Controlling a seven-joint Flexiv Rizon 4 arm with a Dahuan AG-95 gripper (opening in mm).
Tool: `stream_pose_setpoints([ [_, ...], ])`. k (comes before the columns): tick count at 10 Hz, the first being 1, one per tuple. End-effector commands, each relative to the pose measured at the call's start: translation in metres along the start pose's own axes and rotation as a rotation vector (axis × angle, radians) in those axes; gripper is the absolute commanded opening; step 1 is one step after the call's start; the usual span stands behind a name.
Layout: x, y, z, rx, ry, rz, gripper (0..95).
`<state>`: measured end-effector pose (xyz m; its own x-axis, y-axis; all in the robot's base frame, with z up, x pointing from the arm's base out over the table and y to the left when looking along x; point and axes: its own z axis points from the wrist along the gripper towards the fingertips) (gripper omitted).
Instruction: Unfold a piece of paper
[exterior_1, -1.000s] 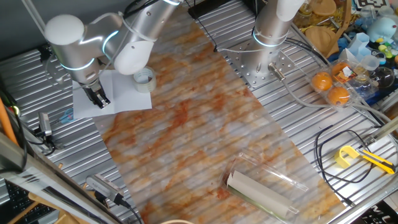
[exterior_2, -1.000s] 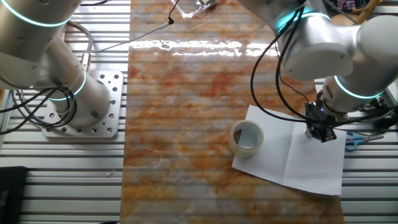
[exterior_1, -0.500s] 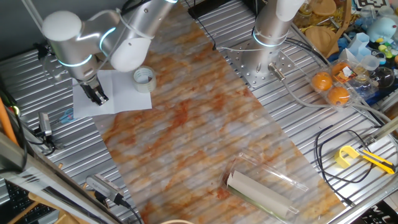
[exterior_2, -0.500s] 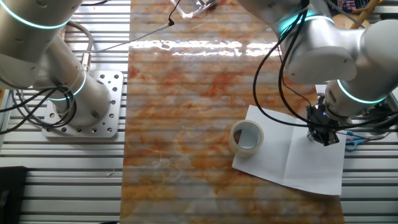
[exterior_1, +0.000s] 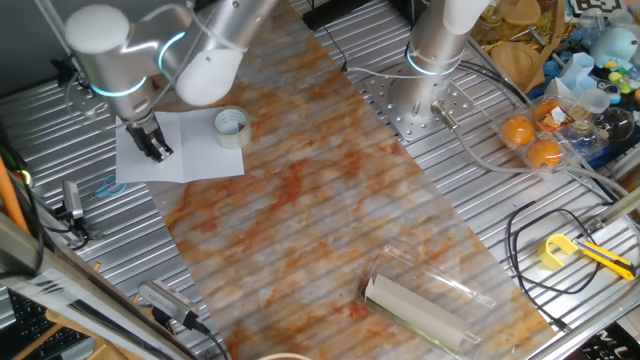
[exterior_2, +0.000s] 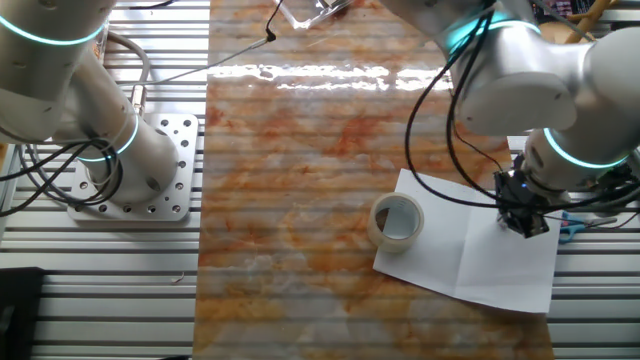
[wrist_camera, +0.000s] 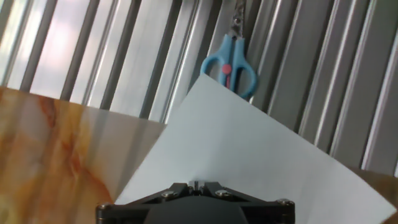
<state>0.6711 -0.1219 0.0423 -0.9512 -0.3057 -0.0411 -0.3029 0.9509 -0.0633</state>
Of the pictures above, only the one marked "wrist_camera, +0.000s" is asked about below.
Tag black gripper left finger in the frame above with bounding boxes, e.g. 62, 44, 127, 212
95, 182, 198, 224

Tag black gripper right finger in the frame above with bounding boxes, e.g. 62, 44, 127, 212
198, 182, 295, 224

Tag white paper sheet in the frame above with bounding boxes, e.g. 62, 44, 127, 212
114, 73, 397, 224

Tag orange marble pattern mat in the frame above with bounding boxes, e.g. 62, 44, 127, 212
0, 86, 398, 224

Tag blue handled scissors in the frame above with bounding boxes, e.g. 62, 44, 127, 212
200, 0, 258, 100

